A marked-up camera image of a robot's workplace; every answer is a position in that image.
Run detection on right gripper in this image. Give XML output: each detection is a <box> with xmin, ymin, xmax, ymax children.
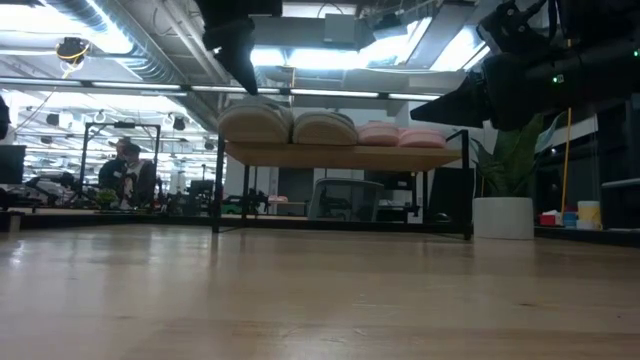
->
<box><xmin>410</xmin><ymin>53</ymin><xmax>544</xmax><ymax>132</ymax></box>

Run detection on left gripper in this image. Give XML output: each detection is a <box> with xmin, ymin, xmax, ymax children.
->
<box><xmin>194</xmin><ymin>0</ymin><xmax>284</xmax><ymax>96</ymax></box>

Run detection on pink foam slide sandal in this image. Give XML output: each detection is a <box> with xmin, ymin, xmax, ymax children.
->
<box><xmin>397</xmin><ymin>128</ymin><xmax>447</xmax><ymax>150</ymax></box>
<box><xmin>355</xmin><ymin>121</ymin><xmax>401</xmax><ymax>148</ymax></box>

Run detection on grey foam slide sandal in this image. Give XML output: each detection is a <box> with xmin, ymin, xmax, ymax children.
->
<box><xmin>292</xmin><ymin>110</ymin><xmax>359</xmax><ymax>147</ymax></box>
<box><xmin>217</xmin><ymin>97</ymin><xmax>295</xmax><ymax>145</ymax></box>

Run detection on LED light bar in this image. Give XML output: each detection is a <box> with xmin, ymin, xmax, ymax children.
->
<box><xmin>0</xmin><ymin>77</ymin><xmax>444</xmax><ymax>101</ymax></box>

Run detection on black cabinet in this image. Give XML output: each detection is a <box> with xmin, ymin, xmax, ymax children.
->
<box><xmin>428</xmin><ymin>167</ymin><xmax>469</xmax><ymax>224</ymax></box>

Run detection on green plant in white pot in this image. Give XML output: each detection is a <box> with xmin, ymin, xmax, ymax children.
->
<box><xmin>469</xmin><ymin>112</ymin><xmax>569</xmax><ymax>240</ymax></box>

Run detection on grey office chair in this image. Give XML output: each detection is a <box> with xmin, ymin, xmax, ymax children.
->
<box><xmin>306</xmin><ymin>178</ymin><xmax>386</xmax><ymax>223</ymax></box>

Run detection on person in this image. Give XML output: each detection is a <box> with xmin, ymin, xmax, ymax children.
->
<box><xmin>98</xmin><ymin>137</ymin><xmax>131</xmax><ymax>195</ymax></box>
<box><xmin>119</xmin><ymin>143</ymin><xmax>157</xmax><ymax>209</ymax></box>

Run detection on yellow and white container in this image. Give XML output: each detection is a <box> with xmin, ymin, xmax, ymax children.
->
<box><xmin>577</xmin><ymin>200</ymin><xmax>603</xmax><ymax>231</ymax></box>

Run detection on small green potted plant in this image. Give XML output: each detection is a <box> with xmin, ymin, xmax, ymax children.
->
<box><xmin>95</xmin><ymin>188</ymin><xmax>120</xmax><ymax>210</ymax></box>

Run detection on black monitor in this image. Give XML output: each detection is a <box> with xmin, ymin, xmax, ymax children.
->
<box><xmin>0</xmin><ymin>144</ymin><xmax>26</xmax><ymax>185</ymax></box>

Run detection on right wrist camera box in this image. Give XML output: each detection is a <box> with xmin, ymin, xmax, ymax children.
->
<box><xmin>475</xmin><ymin>0</ymin><xmax>557</xmax><ymax>56</ymax></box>

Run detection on wooden shelf with black frame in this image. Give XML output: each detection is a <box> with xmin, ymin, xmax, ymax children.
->
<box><xmin>212</xmin><ymin>129</ymin><xmax>474</xmax><ymax>241</ymax></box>

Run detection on yellow ceiling cord reel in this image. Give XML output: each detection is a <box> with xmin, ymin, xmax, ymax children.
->
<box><xmin>55</xmin><ymin>36</ymin><xmax>91</xmax><ymax>65</ymax></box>

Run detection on black aluminium rig frame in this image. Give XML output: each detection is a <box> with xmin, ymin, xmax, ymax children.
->
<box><xmin>19</xmin><ymin>212</ymin><xmax>640</xmax><ymax>247</ymax></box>

